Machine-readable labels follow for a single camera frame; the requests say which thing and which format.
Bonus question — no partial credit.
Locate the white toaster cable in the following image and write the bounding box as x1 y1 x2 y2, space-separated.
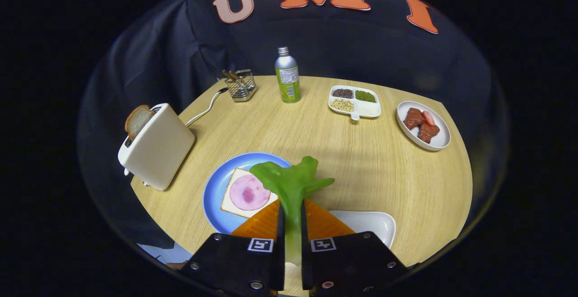
185 87 228 127

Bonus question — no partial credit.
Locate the white bread slice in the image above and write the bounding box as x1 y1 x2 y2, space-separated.
220 168 279 218

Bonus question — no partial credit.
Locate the brown meat piece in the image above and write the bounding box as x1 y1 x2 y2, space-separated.
418 122 440 144
403 108 425 130

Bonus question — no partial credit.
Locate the white oval plate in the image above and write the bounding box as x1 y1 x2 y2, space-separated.
396 101 451 152

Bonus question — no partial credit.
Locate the black backdrop cloth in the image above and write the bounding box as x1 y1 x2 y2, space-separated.
77 0 511 248

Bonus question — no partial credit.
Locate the green lettuce leaf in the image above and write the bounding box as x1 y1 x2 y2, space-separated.
249 156 336 266

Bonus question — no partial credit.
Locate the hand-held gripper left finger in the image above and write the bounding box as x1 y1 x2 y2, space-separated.
181 200 286 297

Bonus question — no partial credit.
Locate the blue round plate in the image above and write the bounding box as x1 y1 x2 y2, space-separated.
203 153 292 234

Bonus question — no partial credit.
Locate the toasted bread slice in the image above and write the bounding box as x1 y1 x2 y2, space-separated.
125 105 155 140

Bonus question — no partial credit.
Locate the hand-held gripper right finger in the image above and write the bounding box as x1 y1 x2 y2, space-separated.
300 199 409 297

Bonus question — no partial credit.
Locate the white divided dish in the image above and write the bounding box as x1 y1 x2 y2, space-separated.
328 85 382 121

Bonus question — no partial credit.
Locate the pink ham slice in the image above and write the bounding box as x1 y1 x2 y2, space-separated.
229 173 271 211

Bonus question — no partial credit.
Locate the white rectangular dish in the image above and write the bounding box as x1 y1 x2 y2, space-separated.
329 210 396 249

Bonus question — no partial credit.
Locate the white toaster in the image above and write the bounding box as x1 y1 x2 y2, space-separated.
118 103 196 191

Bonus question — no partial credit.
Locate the silver bottle with green label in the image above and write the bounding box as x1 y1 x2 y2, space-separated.
275 46 301 104

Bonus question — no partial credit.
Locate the wire mesh basket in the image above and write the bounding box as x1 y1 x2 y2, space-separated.
221 69 257 102

